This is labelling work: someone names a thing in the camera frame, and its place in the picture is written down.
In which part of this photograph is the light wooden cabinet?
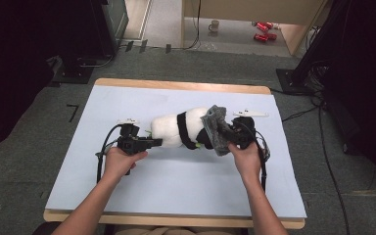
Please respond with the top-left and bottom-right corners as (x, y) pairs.
(180, 0), (327, 57)

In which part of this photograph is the person's right hand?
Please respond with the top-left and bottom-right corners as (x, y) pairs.
(228, 141), (262, 182)

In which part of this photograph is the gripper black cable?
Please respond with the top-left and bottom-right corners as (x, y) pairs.
(248, 121), (272, 192)
(95, 122), (123, 184)

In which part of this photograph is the panda plush toy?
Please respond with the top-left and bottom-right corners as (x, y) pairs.
(145, 107), (214, 151)

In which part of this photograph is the black floor cable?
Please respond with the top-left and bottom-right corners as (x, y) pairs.
(280, 97), (351, 235)
(182, 0), (202, 51)
(76, 48), (117, 69)

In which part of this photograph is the black curtain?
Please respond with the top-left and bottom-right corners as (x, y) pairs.
(0, 0), (96, 155)
(322, 0), (376, 197)

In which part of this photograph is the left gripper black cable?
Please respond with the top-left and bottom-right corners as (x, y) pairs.
(95, 122), (123, 184)

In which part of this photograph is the light blue table mat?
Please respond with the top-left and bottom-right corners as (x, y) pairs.
(44, 84), (307, 219)

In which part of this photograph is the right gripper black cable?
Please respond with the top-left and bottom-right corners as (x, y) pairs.
(248, 121), (272, 192)

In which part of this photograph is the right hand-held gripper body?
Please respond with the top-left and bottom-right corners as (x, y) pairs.
(231, 110), (270, 150)

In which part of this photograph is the grey fuzzy cloth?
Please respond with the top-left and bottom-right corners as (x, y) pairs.
(200, 104), (239, 157)

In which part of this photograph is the black metal stand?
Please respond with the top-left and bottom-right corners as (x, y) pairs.
(275, 0), (344, 94)

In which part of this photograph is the person's left hand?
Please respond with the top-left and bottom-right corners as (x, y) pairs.
(103, 146), (149, 184)

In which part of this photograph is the black tape corner mark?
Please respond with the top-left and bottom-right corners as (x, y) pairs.
(67, 104), (80, 123)

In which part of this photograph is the wooden table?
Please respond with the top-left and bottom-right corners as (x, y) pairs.
(42, 77), (306, 229)

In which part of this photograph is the black stand base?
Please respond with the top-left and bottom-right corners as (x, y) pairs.
(52, 57), (94, 85)

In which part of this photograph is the dark cabinet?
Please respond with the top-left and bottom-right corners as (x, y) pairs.
(91, 0), (130, 57)

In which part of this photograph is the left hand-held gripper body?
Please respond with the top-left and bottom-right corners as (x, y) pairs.
(117, 117), (148, 156)

